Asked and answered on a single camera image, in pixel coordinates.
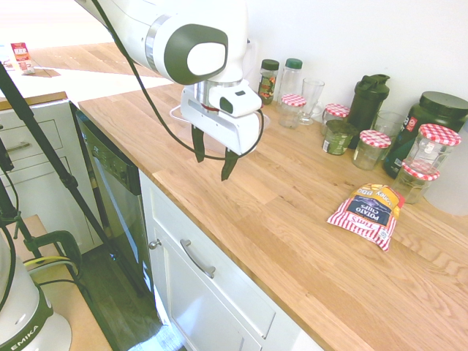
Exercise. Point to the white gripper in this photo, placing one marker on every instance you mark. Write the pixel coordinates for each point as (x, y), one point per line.
(219, 129)

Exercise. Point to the red striped potato chip bag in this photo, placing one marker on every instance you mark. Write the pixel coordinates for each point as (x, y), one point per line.
(369, 215)

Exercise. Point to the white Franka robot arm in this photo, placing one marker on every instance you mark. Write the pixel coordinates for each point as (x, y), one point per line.
(197, 44)

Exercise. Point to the glass jar red checkered lid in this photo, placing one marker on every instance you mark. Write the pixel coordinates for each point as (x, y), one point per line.
(291, 109)
(336, 111)
(370, 148)
(413, 186)
(433, 144)

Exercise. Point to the spice jar dark lid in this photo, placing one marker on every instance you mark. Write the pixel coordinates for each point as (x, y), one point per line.
(268, 82)

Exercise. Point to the silver round cabinet knob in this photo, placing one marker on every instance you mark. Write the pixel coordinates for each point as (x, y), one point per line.
(155, 244)

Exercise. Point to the clear bottle green lid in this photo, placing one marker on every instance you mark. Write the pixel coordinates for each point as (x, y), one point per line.
(291, 78)

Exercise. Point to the dark green lidded jar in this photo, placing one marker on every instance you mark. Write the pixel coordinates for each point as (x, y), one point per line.
(338, 139)

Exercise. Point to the white counter cabinet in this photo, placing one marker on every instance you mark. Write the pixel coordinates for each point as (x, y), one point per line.
(204, 303)

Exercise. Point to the black shaker bottle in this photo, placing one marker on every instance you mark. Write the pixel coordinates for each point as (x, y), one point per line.
(369, 102)

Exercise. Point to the black tripod stand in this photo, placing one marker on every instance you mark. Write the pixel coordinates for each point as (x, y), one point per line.
(47, 146)

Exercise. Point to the green black clamp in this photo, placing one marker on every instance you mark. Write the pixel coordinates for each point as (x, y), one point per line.
(67, 241)

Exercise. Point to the white side drawer cabinet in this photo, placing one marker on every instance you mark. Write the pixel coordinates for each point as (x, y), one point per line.
(44, 124)

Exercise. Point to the clear glass tumbler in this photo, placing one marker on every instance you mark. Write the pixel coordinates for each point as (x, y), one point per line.
(389, 122)

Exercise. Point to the wooden robot mounting board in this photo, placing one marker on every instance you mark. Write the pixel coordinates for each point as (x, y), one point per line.
(80, 321)

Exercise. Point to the red carton box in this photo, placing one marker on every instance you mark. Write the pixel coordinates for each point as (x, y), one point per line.
(22, 58)

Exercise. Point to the large black supplement tub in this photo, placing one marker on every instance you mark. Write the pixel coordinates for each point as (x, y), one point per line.
(438, 109)

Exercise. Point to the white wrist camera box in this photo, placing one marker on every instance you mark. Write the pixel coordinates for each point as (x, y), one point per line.
(243, 102)

